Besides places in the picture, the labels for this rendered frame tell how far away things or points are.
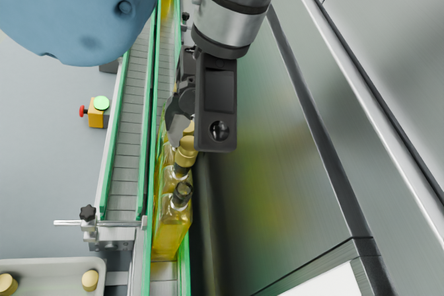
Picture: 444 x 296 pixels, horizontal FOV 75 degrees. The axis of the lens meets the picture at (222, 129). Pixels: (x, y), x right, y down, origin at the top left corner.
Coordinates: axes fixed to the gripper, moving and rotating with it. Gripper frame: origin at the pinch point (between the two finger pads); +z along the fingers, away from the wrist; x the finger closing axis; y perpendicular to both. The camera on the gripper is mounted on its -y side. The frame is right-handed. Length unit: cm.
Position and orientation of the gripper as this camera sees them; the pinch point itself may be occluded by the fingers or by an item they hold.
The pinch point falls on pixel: (189, 146)
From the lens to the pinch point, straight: 47.0
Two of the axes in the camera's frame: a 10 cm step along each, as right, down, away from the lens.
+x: -9.5, -0.8, -3.0
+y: -1.3, -7.8, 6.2
